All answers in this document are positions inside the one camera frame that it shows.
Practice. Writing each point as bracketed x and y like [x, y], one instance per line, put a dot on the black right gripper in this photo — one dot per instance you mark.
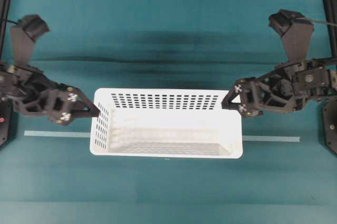
[282, 90]

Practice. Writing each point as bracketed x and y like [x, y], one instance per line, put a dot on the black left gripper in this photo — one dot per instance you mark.
[33, 94]

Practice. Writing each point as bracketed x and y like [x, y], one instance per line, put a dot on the white perforated plastic basket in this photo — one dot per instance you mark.
[165, 123]

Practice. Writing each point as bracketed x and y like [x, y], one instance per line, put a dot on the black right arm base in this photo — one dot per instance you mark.
[327, 116]

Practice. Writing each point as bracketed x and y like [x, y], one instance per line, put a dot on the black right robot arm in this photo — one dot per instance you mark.
[320, 78]

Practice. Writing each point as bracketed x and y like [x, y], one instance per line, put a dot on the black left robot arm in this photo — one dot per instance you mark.
[5, 84]

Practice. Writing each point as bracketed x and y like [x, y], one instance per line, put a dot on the pale tape strip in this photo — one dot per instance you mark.
[56, 134]

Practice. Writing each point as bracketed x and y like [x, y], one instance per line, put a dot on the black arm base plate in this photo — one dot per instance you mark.
[9, 121]

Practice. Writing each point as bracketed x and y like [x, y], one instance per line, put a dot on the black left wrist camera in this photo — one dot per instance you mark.
[24, 36]

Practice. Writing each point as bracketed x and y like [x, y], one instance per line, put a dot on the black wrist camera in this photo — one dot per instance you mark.
[295, 32]
[24, 36]

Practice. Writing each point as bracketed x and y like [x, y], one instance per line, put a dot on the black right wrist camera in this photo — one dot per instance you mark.
[295, 32]

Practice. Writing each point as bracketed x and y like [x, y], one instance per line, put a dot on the black left frame post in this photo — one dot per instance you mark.
[4, 8]

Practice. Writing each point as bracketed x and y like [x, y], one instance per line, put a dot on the black frame post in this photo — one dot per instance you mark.
[4, 8]
[330, 15]

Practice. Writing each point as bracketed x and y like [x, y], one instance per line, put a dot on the black right frame post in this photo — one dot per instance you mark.
[330, 15]

